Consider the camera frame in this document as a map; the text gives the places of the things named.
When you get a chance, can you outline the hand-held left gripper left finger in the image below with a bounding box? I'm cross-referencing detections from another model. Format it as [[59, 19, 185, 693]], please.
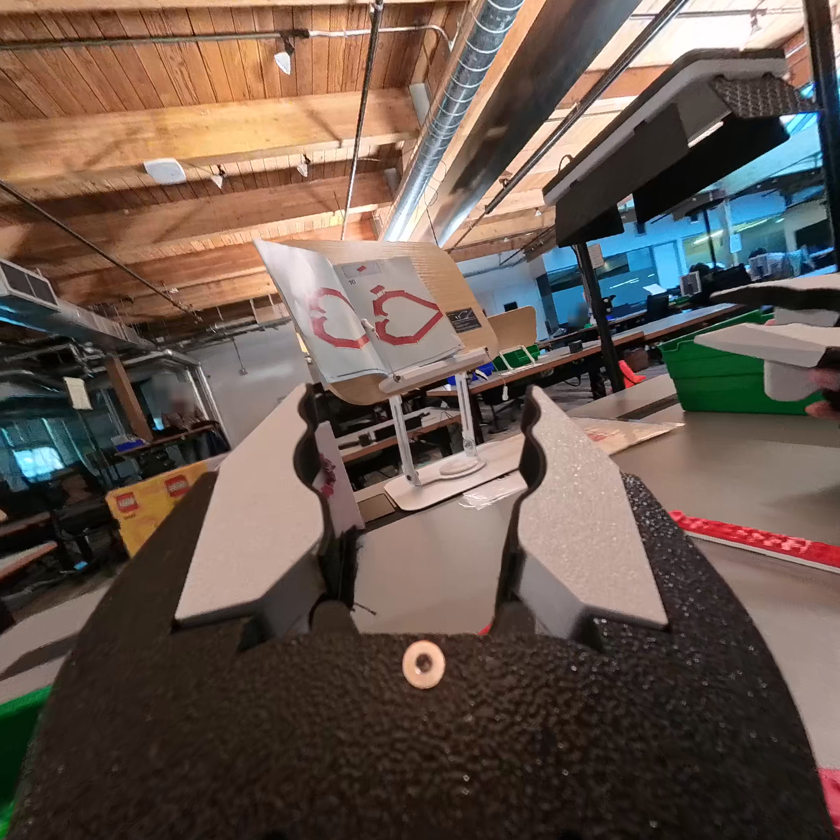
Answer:
[[172, 382, 361, 644]]

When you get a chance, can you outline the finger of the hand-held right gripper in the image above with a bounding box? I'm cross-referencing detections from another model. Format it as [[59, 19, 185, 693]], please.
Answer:
[[710, 274, 840, 326], [694, 322, 840, 403]]

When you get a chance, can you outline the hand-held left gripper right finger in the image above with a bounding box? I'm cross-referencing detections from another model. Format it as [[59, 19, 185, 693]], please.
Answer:
[[495, 386, 670, 641]]

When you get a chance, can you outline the red lego heart frame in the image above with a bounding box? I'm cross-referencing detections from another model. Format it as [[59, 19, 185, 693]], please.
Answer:
[[668, 511, 840, 829]]

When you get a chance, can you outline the instruction booklet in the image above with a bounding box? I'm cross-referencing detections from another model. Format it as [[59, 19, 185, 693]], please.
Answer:
[[252, 238, 468, 385]]

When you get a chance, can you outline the lego set box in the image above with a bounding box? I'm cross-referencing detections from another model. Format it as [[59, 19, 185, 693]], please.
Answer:
[[105, 423, 365, 559]]

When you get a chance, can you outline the green plastic bin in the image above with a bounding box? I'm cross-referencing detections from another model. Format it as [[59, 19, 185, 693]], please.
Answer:
[[658, 310, 829, 416], [0, 686, 53, 815]]

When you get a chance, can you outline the leaflet in clear sleeve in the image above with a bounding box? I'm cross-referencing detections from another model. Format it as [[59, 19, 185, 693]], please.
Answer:
[[459, 416, 685, 511]]

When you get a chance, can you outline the black vertical pole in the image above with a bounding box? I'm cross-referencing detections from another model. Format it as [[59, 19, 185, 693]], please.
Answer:
[[802, 0, 840, 271]]

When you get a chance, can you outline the long office desk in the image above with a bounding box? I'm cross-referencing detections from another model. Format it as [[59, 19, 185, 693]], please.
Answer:
[[427, 305, 746, 408]]

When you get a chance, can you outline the studio light on stand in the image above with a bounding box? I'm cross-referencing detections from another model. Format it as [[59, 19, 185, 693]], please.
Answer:
[[542, 49, 816, 400]]

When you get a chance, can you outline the grey ceiling air unit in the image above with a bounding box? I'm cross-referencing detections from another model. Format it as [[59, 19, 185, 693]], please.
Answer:
[[0, 258, 155, 352]]

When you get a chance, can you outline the silver spiral duct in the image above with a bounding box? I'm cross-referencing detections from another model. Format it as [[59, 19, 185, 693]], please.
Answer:
[[382, 0, 526, 245]]

